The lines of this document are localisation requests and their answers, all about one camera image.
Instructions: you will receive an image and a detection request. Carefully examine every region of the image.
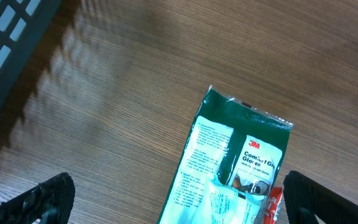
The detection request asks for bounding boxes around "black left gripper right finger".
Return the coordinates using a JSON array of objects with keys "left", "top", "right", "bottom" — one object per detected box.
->
[{"left": 283, "top": 170, "right": 358, "bottom": 224}]

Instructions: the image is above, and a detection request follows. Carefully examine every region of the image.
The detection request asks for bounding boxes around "green 3M gloves packet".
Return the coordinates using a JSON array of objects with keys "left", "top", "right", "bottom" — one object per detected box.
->
[{"left": 158, "top": 86, "right": 293, "bottom": 223}]

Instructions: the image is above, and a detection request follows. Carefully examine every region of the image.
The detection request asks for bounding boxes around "dark grey mesh basket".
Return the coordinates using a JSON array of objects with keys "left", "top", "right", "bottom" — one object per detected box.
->
[{"left": 0, "top": 0, "right": 62, "bottom": 109}]

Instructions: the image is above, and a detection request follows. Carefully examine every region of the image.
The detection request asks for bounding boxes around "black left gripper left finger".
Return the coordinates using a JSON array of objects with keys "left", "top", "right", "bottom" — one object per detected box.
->
[{"left": 0, "top": 172, "right": 75, "bottom": 224}]

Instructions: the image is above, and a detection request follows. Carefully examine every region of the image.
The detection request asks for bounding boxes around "red white tube packet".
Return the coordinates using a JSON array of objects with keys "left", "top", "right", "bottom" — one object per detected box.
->
[{"left": 263, "top": 187, "right": 283, "bottom": 224}]

